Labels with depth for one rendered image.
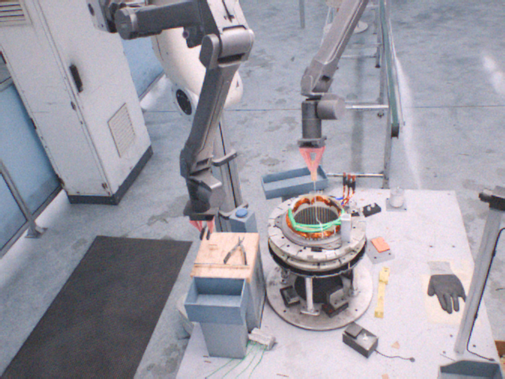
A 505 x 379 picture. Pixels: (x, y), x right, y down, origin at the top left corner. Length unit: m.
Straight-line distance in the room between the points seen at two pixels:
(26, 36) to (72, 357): 1.97
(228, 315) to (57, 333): 1.74
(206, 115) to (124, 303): 1.98
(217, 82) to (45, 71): 2.39
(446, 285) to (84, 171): 2.74
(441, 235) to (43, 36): 2.55
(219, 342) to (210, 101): 0.79
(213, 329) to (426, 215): 1.05
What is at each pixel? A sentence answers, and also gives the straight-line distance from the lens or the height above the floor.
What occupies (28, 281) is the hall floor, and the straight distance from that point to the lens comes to 3.38.
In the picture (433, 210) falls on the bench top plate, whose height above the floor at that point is 0.78.
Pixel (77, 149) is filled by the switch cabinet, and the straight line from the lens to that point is 3.51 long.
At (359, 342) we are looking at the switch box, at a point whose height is 0.83.
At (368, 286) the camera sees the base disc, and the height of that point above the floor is 0.80.
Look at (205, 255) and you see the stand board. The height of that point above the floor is 1.07.
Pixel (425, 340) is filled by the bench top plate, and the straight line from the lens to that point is 1.59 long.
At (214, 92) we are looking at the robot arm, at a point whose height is 1.66.
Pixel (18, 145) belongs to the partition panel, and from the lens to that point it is 3.61.
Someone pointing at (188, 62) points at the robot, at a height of 1.59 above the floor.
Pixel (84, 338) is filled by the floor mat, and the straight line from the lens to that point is 2.82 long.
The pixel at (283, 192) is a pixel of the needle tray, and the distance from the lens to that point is 1.69.
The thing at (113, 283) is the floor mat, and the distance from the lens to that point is 3.03.
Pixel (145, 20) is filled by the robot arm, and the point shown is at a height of 1.78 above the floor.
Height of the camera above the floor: 2.06
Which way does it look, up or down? 36 degrees down
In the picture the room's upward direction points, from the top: 8 degrees counter-clockwise
